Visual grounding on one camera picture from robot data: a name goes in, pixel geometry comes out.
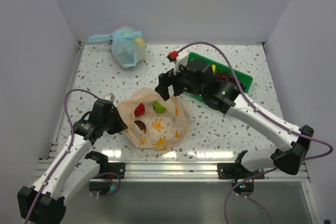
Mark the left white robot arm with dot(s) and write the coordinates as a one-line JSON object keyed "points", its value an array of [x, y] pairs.
{"points": [[45, 201]]}

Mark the green plastic tray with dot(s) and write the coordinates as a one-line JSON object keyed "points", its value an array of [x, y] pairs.
{"points": [[236, 77]]}

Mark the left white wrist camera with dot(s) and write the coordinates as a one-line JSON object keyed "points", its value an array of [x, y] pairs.
{"points": [[109, 97]]}

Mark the green lime fruit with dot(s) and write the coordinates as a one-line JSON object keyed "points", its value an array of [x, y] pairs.
{"points": [[158, 108]]}

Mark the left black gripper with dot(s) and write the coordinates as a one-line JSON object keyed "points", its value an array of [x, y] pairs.
{"points": [[115, 120]]}

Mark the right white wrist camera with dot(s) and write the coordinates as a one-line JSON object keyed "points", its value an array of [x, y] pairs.
{"points": [[178, 58]]}

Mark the blue tied plastic bag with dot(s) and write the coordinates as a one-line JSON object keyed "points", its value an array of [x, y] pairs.
{"points": [[126, 45]]}

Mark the aluminium frame rail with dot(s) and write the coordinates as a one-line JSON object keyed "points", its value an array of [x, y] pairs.
{"points": [[136, 171]]}

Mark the dark red grape bunch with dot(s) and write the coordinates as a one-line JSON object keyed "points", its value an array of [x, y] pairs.
{"points": [[225, 76]]}

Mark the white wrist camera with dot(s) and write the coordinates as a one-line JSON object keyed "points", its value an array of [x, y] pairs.
{"points": [[178, 58], [109, 97]]}

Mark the red yellow mango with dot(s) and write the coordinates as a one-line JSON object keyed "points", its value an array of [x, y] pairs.
{"points": [[139, 110]]}

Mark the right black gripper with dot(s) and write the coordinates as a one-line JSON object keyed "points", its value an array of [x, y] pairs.
{"points": [[171, 80]]}

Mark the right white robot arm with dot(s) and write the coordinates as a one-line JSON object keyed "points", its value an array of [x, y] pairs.
{"points": [[290, 146]]}

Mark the orange banana-print plastic bag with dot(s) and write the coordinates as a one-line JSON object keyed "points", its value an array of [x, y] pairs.
{"points": [[164, 130]]}

